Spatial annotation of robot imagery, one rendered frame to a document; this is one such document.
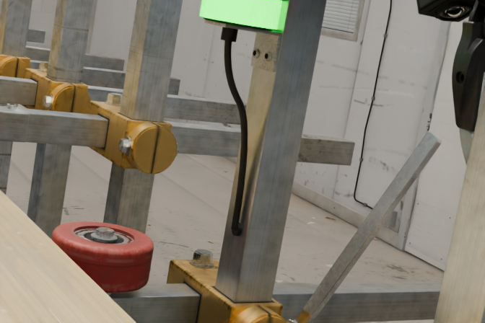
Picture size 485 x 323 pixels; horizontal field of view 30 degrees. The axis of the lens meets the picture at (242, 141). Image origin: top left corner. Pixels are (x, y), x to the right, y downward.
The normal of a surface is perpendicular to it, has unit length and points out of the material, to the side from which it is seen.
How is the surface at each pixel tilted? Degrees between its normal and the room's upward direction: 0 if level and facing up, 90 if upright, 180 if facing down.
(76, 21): 90
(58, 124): 90
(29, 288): 0
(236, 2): 90
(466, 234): 90
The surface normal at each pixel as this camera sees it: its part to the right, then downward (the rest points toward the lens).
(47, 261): 0.17, -0.98
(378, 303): 0.49, 0.22
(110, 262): 0.27, 0.19
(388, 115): -0.88, -0.08
